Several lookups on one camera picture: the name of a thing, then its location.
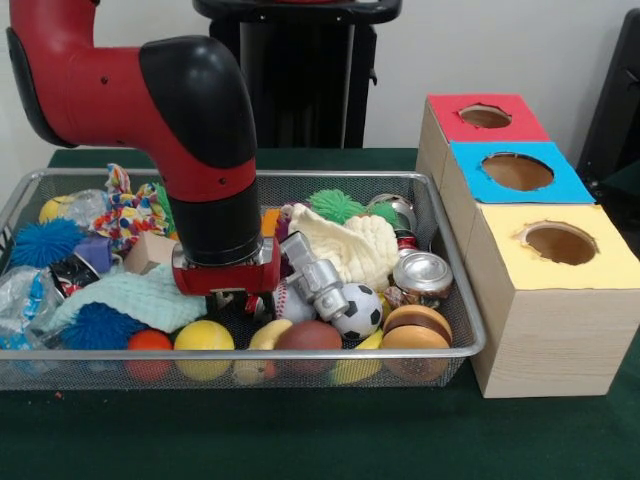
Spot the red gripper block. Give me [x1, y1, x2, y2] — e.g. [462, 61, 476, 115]
[171, 237, 282, 315]

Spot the yellow plush toy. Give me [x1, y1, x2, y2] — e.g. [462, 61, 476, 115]
[248, 318, 294, 351]

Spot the wooden box with three holes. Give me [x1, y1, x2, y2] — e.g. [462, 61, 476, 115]
[414, 92, 640, 400]

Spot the white baseball toy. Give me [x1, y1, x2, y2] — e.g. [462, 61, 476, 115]
[272, 279, 317, 322]

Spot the brown ball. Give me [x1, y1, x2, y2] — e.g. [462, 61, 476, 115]
[275, 319, 344, 351]

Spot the silver robot figure toy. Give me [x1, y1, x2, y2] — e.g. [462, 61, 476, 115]
[280, 232, 350, 323]

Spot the wooden cube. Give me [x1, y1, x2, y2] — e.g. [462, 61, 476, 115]
[123, 230, 177, 276]

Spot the mint green knitted cloth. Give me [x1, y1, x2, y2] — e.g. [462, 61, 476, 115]
[49, 264, 209, 334]

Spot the black and white soccer ball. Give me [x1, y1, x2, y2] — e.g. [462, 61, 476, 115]
[331, 283, 384, 341]

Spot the cream knitted cloth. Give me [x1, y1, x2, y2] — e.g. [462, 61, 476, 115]
[287, 202, 400, 293]

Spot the dark green table cloth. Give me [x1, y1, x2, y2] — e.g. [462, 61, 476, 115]
[0, 146, 640, 480]
[594, 159, 640, 244]

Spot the wooden toy hamburger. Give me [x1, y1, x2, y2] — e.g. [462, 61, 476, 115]
[379, 303, 454, 351]

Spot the crushed silver drink can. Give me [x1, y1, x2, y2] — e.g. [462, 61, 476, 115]
[392, 251, 455, 301]

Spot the blue spiky rubber ball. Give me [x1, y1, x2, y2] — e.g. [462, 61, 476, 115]
[9, 217, 86, 269]

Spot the black flat panel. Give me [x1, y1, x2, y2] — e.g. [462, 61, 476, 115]
[575, 7, 640, 176]

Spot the silver wire mesh bin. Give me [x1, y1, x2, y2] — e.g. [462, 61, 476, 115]
[0, 168, 487, 392]

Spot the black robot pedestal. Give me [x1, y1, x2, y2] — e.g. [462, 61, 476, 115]
[192, 0, 404, 150]

